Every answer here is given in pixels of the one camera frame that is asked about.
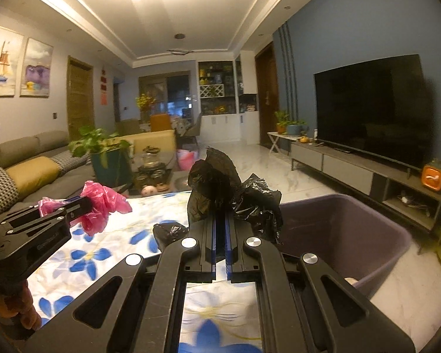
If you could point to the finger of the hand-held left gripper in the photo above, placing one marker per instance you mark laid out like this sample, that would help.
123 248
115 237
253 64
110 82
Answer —
40 223
33 213

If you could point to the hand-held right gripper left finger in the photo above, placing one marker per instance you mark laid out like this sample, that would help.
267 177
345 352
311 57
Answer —
214 244

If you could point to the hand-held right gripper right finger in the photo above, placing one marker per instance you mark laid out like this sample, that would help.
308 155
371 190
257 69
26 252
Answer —
228 244

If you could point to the large black plastic bag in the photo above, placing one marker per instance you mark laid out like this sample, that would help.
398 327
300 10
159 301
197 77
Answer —
217 184

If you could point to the pink plastic bag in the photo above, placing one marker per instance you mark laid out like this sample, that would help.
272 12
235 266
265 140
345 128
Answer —
103 200

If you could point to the purple plastic bin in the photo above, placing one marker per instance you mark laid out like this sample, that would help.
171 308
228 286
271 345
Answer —
338 235

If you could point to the person's left hand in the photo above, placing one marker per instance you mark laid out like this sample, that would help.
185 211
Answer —
0 307

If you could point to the large houndstooth cushion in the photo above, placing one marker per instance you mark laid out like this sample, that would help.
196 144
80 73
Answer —
3 191

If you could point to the yellow sofa cushion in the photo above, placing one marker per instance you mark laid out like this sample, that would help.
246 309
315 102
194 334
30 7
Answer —
33 172

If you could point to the small houndstooth cushion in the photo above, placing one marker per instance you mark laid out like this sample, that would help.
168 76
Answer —
70 160

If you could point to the grey sofa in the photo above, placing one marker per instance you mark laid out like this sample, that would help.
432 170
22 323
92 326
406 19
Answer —
33 147

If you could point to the blue floral tablecloth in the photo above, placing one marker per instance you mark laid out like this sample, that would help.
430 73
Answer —
132 228

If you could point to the leafy plant in teal pot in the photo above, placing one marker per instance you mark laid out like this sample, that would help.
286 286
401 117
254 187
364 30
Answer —
106 165

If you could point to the pink floor bag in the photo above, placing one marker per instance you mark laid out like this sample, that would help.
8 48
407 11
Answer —
186 160

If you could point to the glass teapot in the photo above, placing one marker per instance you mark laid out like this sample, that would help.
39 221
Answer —
151 158

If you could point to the grey dining chair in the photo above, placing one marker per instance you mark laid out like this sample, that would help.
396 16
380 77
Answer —
194 128

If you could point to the white display cabinet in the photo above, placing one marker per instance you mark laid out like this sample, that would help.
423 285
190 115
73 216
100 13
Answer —
224 127

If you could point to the yellow armchair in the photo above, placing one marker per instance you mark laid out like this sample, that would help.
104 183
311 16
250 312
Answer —
154 141

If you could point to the white folding side table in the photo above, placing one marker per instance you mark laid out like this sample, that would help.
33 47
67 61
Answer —
277 136

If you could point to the light wooden door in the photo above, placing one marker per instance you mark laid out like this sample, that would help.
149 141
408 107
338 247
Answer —
80 95

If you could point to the plant in orange pot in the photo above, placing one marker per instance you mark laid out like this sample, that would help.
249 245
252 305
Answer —
281 127

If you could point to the orange dining chair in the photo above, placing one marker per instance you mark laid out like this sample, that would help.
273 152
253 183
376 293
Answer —
160 122

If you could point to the plant in blue pot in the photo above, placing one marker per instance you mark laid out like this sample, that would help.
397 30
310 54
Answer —
296 129

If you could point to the grey television cabinet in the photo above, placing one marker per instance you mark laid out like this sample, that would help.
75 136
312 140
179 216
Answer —
345 163

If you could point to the purple abstract painting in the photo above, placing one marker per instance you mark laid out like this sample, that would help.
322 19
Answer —
36 68

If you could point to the sailboat painting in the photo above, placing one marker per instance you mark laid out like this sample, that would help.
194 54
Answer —
3 62

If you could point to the dark wooden door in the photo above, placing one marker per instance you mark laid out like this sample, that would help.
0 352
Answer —
267 95

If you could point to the glass balcony door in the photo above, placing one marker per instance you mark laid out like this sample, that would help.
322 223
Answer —
176 93

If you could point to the yellow flower bouquet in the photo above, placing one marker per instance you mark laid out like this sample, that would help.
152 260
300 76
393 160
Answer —
145 102

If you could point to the black television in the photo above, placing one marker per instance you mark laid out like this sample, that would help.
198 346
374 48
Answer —
371 110

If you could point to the orange small speaker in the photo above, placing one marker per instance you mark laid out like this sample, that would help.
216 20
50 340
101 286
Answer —
433 176

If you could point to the red wall decoration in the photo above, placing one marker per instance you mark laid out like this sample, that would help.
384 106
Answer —
104 84

